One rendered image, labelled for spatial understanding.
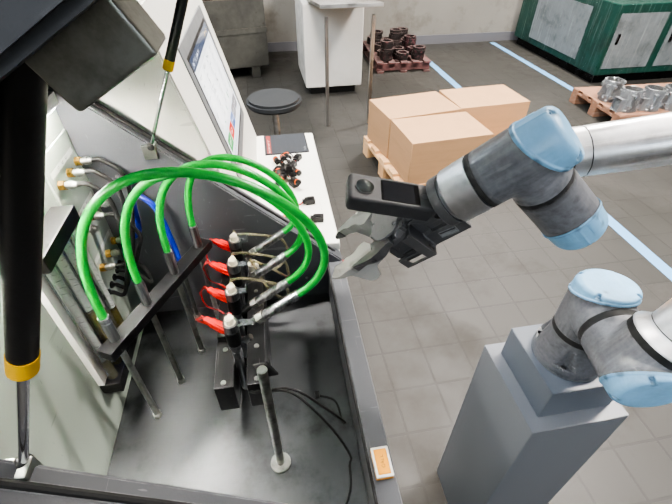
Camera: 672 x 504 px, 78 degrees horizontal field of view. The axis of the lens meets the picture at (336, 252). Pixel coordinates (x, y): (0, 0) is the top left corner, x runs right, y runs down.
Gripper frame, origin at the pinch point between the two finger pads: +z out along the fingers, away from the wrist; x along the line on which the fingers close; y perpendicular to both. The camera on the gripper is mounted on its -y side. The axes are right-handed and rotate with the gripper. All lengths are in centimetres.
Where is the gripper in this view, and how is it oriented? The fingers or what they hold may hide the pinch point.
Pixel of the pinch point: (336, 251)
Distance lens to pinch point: 65.8
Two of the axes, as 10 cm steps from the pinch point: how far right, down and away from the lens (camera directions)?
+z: -6.8, 4.0, 6.2
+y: 7.3, 4.4, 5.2
